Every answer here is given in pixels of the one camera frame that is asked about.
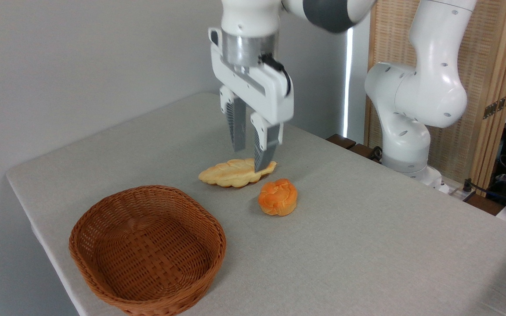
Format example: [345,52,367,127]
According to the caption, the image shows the dark brown wooden slats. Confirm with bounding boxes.
[326,134,382,164]

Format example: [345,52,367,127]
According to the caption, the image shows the dark brown wooden board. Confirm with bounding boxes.
[463,193,505,216]

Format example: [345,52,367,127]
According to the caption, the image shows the grey tablecloth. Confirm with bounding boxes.
[6,92,506,316]

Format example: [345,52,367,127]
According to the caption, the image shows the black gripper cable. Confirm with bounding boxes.
[260,53,292,97]

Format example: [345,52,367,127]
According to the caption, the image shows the round orange bread bun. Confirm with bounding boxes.
[258,179,298,216]

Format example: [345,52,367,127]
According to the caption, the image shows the metal screen hinge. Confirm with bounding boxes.
[483,93,506,120]

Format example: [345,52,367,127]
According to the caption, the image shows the brown wicker basket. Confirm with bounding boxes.
[69,185,227,316]

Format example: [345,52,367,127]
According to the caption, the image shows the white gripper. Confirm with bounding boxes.
[208,27,295,173]

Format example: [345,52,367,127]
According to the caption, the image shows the long braided bread loaf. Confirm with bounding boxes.
[199,158,277,188]

